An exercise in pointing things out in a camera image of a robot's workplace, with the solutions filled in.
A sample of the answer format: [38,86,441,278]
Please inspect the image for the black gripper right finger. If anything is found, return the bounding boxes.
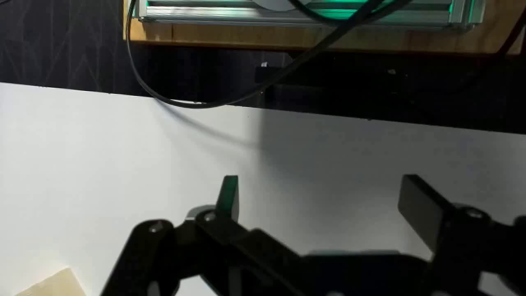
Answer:
[398,175,526,296]

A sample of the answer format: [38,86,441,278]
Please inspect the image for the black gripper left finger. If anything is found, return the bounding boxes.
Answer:
[100,175,309,296]

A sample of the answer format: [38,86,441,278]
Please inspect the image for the beige box corner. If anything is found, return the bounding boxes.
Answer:
[15,268,87,296]

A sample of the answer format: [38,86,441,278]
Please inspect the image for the wooden shelf board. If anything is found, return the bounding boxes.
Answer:
[120,0,526,54]

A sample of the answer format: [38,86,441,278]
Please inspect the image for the black cable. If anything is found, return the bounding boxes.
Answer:
[123,0,414,110]

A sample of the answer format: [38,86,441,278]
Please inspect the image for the aluminium frame rail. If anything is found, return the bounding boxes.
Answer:
[128,0,488,28]

